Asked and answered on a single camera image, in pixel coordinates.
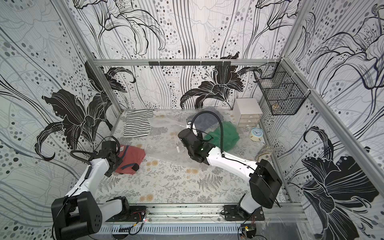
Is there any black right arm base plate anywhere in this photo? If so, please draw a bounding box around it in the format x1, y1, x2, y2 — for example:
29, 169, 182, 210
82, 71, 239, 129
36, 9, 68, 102
221, 205, 265, 222

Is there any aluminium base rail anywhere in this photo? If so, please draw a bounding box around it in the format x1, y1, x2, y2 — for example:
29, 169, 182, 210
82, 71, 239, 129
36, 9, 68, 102
64, 202, 308, 224

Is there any dark blue folded garment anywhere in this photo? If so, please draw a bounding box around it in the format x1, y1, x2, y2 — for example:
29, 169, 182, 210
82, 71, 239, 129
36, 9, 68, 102
186, 107, 224, 131

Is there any clear plastic vacuum bag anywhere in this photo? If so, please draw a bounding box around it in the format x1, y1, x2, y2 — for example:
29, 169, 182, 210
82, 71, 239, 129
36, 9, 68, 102
145, 107, 235, 169

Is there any black white striped tank top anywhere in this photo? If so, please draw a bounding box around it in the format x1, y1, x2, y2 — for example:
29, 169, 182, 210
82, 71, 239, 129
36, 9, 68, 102
124, 110, 154, 138

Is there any red garment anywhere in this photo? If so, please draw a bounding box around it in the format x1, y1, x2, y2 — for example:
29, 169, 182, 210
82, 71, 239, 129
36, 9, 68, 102
115, 145, 146, 175

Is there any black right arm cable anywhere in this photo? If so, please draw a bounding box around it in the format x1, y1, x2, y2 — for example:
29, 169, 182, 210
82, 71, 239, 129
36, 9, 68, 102
190, 110, 226, 157

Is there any white mini drawer cabinet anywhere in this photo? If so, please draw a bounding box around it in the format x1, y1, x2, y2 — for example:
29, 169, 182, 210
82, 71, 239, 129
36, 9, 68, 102
233, 98, 263, 128

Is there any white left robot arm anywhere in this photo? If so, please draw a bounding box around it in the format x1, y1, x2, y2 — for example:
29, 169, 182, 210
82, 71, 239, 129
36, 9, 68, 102
51, 137, 131, 240

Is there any white slotted cable duct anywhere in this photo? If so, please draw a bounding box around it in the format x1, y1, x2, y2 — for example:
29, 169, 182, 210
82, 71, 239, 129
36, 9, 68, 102
97, 223, 238, 236

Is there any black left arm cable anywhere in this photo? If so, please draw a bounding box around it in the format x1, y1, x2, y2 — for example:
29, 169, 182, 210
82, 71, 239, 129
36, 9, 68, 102
69, 135, 121, 166

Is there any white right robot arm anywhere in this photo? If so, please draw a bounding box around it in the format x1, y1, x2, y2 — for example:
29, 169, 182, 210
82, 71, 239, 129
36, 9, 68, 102
178, 129, 282, 216

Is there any black wire wall basket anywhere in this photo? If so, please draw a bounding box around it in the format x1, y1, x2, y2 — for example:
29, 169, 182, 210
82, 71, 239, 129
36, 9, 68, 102
253, 62, 306, 116

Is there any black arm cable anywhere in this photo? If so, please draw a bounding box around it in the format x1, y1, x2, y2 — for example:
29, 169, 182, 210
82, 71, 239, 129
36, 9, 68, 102
190, 110, 226, 157
69, 135, 121, 166

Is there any green knit garment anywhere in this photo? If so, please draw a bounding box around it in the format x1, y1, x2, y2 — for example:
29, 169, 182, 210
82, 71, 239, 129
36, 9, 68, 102
204, 121, 240, 152

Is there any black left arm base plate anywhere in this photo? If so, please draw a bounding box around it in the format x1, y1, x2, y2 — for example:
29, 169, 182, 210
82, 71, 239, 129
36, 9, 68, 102
107, 206, 147, 223

